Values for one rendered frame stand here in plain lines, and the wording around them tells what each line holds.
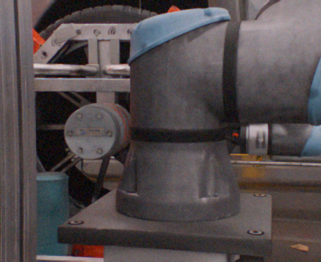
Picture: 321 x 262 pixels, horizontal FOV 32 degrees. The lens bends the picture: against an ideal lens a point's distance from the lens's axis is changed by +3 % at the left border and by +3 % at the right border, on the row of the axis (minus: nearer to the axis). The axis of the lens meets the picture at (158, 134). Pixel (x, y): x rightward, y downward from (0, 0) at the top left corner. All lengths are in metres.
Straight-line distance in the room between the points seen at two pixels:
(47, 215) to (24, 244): 0.85
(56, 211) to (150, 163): 0.82
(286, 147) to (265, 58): 0.61
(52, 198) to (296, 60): 0.93
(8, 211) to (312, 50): 0.34
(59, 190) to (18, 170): 0.87
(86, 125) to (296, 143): 0.49
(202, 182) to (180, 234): 0.07
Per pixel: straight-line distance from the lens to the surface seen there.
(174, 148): 0.62
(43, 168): 1.64
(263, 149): 1.20
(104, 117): 1.33
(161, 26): 0.62
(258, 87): 0.60
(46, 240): 1.44
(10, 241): 0.55
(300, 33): 0.61
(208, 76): 0.61
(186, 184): 0.61
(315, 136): 1.20
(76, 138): 1.35
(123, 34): 1.47
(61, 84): 1.31
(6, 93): 0.53
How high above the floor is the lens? 0.97
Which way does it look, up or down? 5 degrees down
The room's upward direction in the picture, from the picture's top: straight up
